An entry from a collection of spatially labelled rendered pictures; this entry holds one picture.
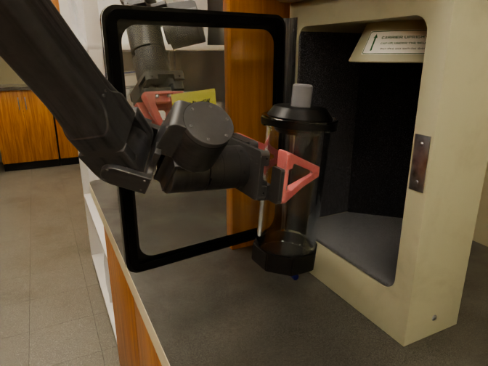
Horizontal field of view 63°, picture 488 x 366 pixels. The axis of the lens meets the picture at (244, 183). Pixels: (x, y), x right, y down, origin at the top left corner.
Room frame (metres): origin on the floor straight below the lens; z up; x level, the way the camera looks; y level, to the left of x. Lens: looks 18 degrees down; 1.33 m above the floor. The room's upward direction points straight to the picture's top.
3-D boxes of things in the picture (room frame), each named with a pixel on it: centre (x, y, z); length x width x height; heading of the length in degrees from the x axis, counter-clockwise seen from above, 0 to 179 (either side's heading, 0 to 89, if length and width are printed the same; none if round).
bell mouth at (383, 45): (0.63, -0.25, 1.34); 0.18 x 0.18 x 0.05
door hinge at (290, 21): (0.73, -0.08, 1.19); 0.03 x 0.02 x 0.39; 27
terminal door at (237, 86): (0.65, 0.06, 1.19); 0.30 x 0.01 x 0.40; 123
